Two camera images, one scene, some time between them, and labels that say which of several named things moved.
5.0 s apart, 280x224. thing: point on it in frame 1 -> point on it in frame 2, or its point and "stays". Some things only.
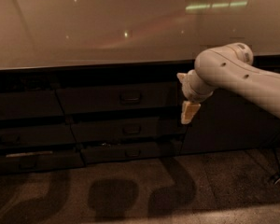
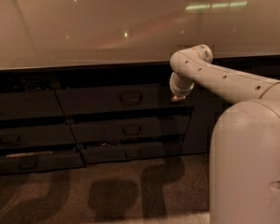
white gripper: (188, 88) -> (179, 90)
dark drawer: (119, 98) stays
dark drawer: (32, 136) stays
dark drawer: (25, 105) stays
